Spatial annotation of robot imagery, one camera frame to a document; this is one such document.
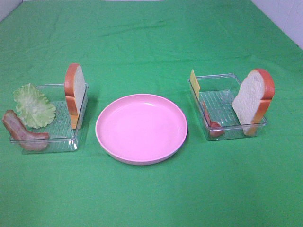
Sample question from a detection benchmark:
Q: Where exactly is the toy bread slice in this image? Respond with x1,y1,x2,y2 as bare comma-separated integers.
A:
232,69,275,136
64,63,86,129

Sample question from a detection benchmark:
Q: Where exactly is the toy lettuce leaf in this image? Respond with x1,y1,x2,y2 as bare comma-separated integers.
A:
13,83,56,129

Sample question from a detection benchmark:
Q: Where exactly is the thick toy bacon strip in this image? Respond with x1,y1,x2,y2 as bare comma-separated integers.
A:
2,110,49,151

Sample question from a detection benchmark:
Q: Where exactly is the pink round plate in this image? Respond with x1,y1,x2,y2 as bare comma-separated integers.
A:
95,94,188,165

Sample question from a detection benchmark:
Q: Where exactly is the yellow toy cheese slice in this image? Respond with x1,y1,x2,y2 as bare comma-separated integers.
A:
189,69,200,99

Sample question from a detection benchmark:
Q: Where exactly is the right clear plastic tray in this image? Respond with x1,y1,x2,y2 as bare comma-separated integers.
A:
188,73,267,140

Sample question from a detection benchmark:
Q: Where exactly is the clear plastic tray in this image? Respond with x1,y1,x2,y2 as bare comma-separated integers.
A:
188,73,267,140
9,84,89,154

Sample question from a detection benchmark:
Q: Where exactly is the thin toy bacon strip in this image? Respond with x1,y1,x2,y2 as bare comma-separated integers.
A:
202,102,225,138

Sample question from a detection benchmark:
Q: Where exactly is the green tablecloth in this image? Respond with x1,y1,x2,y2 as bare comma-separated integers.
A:
0,0,303,227

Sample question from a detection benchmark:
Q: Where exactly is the left clear plastic tray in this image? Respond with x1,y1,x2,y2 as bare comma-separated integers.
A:
9,84,89,154

